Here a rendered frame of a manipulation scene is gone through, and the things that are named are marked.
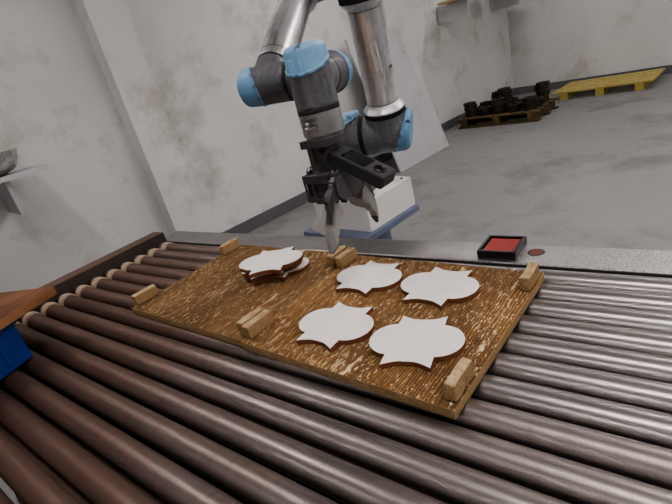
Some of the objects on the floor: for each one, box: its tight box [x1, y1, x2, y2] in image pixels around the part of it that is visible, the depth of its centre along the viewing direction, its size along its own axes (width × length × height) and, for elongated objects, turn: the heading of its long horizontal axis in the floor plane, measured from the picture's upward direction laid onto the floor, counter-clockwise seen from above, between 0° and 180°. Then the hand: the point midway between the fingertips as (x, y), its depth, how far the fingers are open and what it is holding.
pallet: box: [552, 68, 666, 100], centre depth 672 cm, size 130×90×12 cm
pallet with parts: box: [457, 80, 559, 129], centre depth 650 cm, size 81×118×43 cm
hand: (359, 238), depth 87 cm, fingers open, 14 cm apart
